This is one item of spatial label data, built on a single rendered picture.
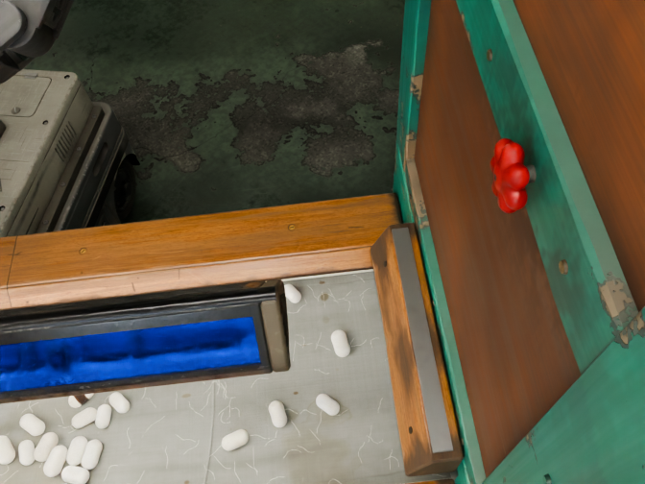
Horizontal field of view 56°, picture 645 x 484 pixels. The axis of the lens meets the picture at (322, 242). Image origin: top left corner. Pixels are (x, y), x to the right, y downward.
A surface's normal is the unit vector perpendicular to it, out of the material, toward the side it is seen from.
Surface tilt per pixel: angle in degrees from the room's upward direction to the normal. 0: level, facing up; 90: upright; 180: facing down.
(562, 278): 90
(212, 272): 45
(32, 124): 1
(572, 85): 90
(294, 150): 0
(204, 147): 0
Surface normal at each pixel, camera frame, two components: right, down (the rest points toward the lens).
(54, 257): -0.06, -0.52
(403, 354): -0.94, -0.12
